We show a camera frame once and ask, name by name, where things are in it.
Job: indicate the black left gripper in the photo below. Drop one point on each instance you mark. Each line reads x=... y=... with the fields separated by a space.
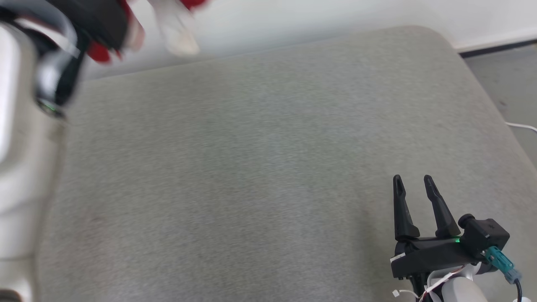
x=96 y=19

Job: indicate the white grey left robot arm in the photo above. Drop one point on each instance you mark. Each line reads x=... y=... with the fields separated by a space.
x=25 y=167

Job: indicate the red jersey with navy number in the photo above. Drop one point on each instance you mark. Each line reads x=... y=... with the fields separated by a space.
x=178 y=31

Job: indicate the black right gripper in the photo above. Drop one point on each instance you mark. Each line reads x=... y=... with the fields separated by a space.
x=432 y=253

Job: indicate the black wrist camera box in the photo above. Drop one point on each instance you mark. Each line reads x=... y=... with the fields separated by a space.
x=484 y=235

